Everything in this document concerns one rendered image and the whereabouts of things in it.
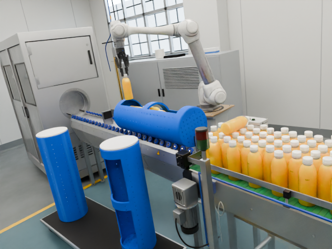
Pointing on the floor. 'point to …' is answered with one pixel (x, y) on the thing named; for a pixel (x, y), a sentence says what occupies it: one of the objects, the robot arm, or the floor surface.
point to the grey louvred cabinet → (185, 80)
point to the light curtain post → (118, 75)
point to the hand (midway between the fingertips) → (124, 71)
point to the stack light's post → (209, 203)
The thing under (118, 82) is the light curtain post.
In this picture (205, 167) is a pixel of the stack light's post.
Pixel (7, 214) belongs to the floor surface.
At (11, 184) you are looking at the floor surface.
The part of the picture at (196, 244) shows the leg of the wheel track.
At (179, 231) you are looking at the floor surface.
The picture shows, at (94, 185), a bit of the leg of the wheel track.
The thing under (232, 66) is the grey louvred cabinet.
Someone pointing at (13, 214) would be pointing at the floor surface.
